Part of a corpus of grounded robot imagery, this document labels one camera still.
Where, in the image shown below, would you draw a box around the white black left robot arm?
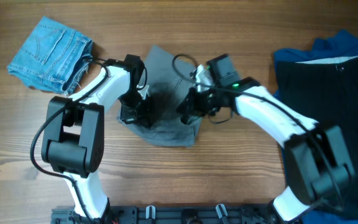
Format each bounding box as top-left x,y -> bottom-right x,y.
36,54 -> 152,223

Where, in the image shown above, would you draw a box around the grey shorts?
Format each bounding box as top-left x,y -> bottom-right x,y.
124,45 -> 202,147

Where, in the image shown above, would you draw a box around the black garment with mesh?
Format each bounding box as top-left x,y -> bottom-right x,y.
276,57 -> 358,219

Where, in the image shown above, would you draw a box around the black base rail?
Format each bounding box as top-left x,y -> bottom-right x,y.
50,203 -> 279,224

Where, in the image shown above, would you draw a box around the folded blue denim jeans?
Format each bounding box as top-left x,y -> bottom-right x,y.
7,17 -> 93,95

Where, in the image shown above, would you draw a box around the dark blue garment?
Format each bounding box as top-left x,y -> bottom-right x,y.
273,30 -> 358,66

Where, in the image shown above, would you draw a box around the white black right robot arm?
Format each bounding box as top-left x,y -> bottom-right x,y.
172,54 -> 356,223

